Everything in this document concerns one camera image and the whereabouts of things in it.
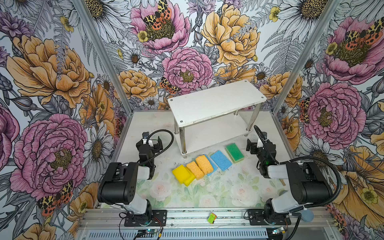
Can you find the yellow sponge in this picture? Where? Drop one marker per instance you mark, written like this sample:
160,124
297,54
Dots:
190,179
181,174

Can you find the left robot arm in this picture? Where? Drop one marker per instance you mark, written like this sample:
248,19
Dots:
118,186

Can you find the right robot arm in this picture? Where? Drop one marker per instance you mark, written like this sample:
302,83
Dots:
307,185

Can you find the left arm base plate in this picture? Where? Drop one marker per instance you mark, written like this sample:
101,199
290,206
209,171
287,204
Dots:
158,218

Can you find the yellow sponge front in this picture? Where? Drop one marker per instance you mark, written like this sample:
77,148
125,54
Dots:
181,174

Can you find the aluminium front rail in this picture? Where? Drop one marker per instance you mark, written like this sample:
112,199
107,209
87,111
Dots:
191,224

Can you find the green orange small block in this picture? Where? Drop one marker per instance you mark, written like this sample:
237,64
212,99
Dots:
211,219

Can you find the orange sponge left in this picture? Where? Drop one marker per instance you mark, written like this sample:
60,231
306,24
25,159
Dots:
195,170

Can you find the white two-tier shelf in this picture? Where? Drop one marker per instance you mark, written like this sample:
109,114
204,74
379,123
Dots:
209,117

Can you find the orange sponge right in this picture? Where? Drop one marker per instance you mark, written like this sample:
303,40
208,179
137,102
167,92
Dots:
204,164

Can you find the green sponge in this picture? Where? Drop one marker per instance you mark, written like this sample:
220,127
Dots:
235,153

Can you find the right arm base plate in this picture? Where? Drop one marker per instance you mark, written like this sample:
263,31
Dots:
259,217

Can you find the blue sponge under orange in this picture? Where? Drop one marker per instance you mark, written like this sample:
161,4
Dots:
214,166

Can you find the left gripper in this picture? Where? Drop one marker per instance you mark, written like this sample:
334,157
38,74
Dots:
151,143

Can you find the blue grey oval pad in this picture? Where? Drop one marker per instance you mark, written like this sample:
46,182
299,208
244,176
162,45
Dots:
307,215

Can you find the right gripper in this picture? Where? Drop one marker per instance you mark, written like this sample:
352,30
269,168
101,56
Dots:
258,148

